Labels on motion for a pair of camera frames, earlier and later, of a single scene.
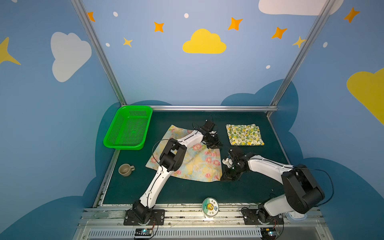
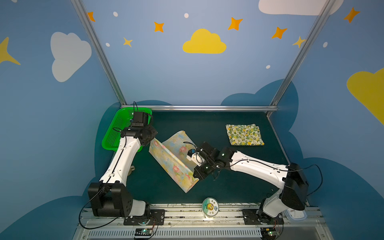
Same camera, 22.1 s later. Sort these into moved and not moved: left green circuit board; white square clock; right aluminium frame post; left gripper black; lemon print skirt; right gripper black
Moved: right gripper black; left gripper black
Not moved: white square clock; left green circuit board; right aluminium frame post; lemon print skirt
